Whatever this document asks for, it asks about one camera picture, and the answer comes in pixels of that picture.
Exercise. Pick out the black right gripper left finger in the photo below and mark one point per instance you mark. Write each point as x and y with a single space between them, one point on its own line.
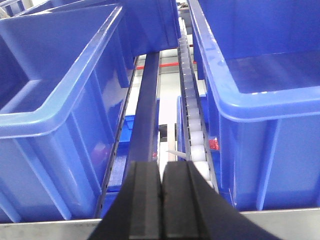
136 213

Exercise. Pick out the dark metal divider rail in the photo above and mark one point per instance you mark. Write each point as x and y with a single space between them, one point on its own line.
144 137

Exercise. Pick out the blue plastic bin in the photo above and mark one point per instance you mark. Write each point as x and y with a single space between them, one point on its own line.
261 63
64 76

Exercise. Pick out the roller track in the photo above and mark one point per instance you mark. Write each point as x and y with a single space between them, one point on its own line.
194 129

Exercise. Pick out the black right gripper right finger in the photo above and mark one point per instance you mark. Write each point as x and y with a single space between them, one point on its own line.
192 210

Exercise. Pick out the stainless steel shelf rail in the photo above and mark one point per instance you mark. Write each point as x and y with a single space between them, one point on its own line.
287 224

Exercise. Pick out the centre blue plastic bin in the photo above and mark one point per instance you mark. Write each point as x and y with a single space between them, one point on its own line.
64 76

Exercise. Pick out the right blue plastic bin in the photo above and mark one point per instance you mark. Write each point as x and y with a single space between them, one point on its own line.
261 63

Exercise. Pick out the lower centre blue bin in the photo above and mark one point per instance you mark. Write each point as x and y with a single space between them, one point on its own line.
117 172

